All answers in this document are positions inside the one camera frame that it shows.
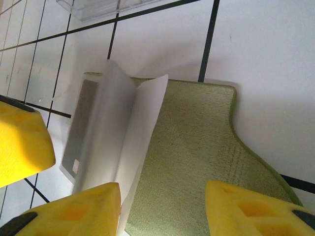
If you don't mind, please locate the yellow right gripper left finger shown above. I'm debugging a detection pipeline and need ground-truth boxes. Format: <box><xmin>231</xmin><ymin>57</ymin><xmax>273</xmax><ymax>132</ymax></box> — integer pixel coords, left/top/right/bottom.
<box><xmin>4</xmin><ymin>182</ymin><xmax>122</xmax><ymax>236</ymax></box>

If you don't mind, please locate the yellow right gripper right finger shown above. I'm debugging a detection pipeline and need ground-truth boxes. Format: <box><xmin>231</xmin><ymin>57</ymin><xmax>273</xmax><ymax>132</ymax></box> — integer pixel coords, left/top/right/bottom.
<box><xmin>205</xmin><ymin>180</ymin><xmax>315</xmax><ymax>236</ymax></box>

